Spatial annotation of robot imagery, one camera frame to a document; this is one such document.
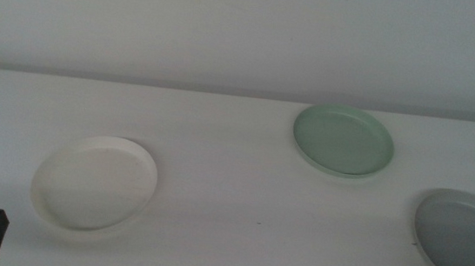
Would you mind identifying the pale green shallow bowl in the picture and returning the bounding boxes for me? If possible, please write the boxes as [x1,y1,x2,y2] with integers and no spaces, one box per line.
[288,100,398,183]

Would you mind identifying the white shallow bowl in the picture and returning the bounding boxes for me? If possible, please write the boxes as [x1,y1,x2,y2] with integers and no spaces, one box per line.
[27,129,163,239]

